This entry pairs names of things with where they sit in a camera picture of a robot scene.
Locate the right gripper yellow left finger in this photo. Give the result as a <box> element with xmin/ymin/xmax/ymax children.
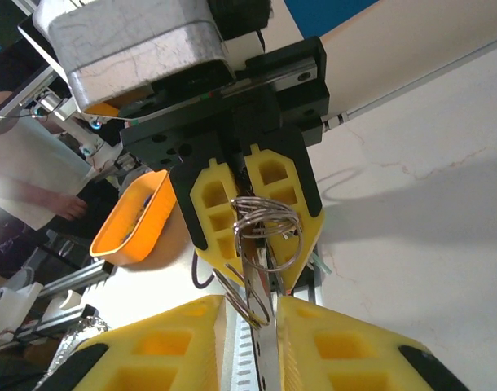
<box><xmin>36</xmin><ymin>296</ymin><xmax>227</xmax><ymax>391</ymax></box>

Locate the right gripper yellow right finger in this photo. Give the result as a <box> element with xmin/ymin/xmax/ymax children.
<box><xmin>279</xmin><ymin>295</ymin><xmax>472</xmax><ymax>391</ymax></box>

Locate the metal key holder with rings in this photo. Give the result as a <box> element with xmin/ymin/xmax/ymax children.
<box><xmin>213</xmin><ymin>196</ymin><xmax>306</xmax><ymax>391</ymax></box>

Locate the person's forearm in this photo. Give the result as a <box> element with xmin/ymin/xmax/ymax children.
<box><xmin>0</xmin><ymin>173</ymin><xmax>66</xmax><ymax>213</ymax></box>

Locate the orange plastic bin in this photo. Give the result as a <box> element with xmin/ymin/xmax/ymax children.
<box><xmin>89</xmin><ymin>169</ymin><xmax>178</xmax><ymax>266</ymax></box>

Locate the person's hand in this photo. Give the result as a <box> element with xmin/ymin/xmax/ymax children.
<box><xmin>56</xmin><ymin>193</ymin><xmax>90</xmax><ymax>222</ymax></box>

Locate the person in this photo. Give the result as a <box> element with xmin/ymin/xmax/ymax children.
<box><xmin>0</xmin><ymin>52</ymin><xmax>42</xmax><ymax>123</ymax></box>

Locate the silver foil hose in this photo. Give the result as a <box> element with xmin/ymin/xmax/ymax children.
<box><xmin>47</xmin><ymin>316</ymin><xmax>111</xmax><ymax>386</ymax></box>

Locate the grey slotted cable duct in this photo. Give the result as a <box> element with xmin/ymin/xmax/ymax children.
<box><xmin>231</xmin><ymin>264</ymin><xmax>317</xmax><ymax>391</ymax></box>

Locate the aluminium front rail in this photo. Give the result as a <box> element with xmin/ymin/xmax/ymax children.
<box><xmin>0</xmin><ymin>260</ymin><xmax>116</xmax><ymax>354</ymax></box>

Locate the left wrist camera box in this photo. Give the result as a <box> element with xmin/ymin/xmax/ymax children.
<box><xmin>31</xmin><ymin>0</ymin><xmax>235</xmax><ymax>119</ymax></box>

